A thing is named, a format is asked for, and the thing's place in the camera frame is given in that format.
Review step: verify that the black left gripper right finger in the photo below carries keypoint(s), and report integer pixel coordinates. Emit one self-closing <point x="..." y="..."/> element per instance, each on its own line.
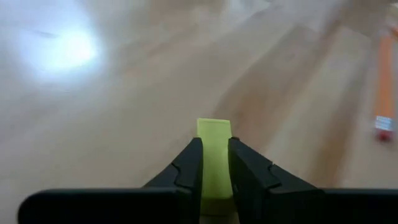
<point x="248" y="174"/>

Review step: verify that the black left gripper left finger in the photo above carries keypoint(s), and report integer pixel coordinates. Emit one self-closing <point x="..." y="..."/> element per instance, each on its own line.
<point x="189" y="174"/>

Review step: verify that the green eraser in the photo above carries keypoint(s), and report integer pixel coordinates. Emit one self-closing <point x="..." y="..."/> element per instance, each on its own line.
<point x="214" y="149"/>

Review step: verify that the orange pencil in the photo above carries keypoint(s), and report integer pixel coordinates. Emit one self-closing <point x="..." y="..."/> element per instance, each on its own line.
<point x="385" y="87"/>

